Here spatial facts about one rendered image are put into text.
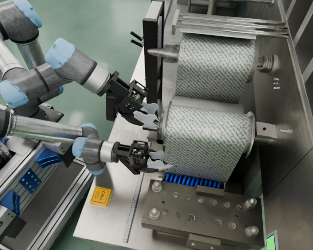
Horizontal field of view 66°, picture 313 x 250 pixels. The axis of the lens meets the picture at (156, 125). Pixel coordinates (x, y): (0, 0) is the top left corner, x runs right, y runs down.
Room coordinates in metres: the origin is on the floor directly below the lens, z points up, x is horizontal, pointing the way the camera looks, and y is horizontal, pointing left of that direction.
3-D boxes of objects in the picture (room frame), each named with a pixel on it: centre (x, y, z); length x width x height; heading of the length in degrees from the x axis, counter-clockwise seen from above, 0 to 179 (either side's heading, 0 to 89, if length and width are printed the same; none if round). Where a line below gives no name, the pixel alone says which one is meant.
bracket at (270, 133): (0.43, -0.33, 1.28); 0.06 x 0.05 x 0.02; 79
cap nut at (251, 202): (0.30, -0.33, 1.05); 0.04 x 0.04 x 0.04
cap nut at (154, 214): (0.26, 0.01, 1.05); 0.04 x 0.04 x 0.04
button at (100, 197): (0.37, 0.23, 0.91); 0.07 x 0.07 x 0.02; 79
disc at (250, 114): (0.44, -0.28, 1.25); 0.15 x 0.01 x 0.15; 169
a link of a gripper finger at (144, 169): (0.41, 0.03, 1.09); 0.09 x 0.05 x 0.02; 78
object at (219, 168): (0.40, -0.14, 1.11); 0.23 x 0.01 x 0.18; 79
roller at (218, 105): (0.58, -0.18, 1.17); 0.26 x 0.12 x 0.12; 79
